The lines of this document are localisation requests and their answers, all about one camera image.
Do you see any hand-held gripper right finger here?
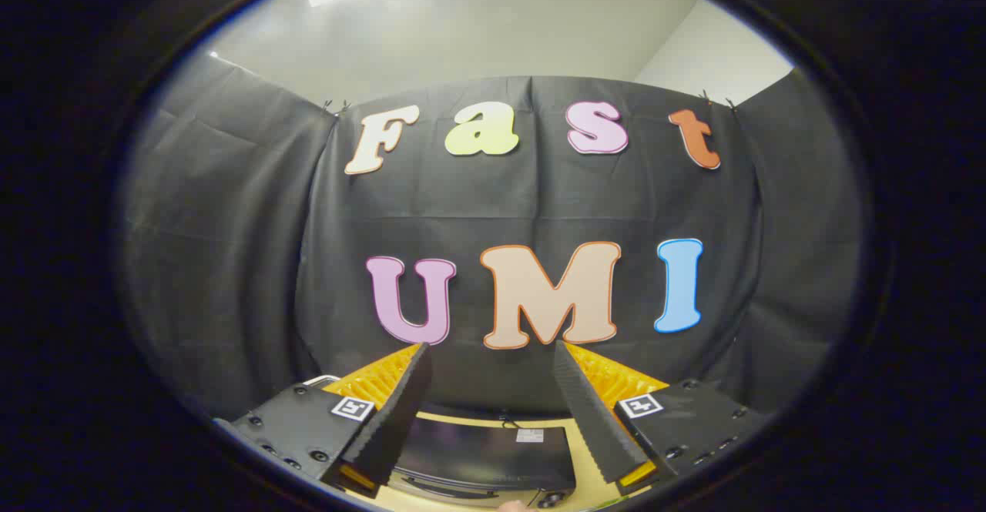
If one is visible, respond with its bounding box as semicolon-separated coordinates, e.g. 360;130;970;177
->
552;340;773;497

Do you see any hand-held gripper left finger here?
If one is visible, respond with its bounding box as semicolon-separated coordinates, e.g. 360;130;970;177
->
212;342;434;500

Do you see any black backdrop cloth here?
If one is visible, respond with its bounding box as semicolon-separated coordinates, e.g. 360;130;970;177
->
119;54;867;422

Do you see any black toaster oven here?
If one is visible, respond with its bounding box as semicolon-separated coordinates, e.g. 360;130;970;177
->
389;408;579;510

